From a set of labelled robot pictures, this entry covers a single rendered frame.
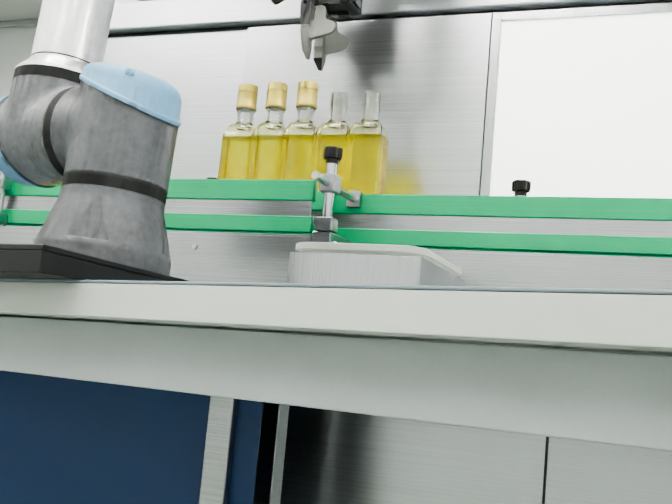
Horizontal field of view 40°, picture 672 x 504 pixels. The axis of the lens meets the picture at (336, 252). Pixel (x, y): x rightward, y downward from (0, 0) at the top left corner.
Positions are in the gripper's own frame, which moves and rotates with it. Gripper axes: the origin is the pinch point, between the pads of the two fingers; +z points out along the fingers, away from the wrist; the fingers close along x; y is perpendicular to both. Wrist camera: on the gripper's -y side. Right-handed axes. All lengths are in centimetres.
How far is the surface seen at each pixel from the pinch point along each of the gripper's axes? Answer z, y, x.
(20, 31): -146, -338, 317
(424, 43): -6.4, 16.3, 11.9
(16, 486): 75, -38, -12
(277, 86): 5.3, -5.0, -1.3
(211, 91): 0.1, -27.0, 15.8
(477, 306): 47, 47, -76
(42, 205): 29, -41, -12
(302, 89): 6.1, -0.2, -1.6
